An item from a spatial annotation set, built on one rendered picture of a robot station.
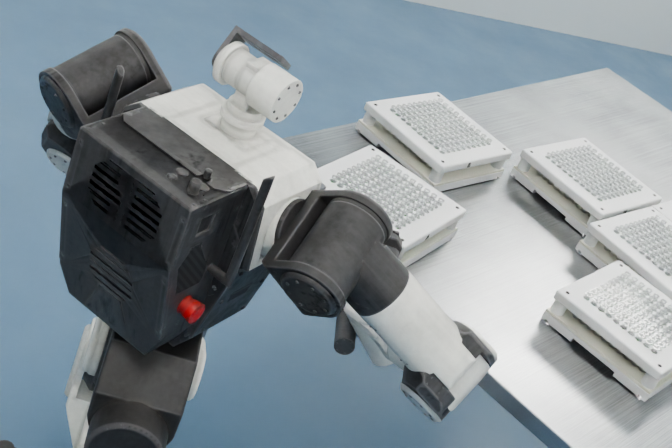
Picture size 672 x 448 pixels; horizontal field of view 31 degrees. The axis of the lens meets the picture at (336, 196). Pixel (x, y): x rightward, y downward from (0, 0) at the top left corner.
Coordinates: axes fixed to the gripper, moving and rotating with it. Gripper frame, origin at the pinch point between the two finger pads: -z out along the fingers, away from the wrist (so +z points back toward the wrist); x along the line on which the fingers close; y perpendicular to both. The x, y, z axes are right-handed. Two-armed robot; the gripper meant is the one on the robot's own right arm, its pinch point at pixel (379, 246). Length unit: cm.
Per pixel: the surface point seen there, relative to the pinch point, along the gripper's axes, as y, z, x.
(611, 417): 47, 17, 7
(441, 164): 12.3, -37.6, -0.2
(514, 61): 89, -330, 90
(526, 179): 35, -55, 5
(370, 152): -3.1, -32.3, -0.2
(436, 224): 11.0, -13.7, -0.2
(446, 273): 16.0, -9.9, 7.0
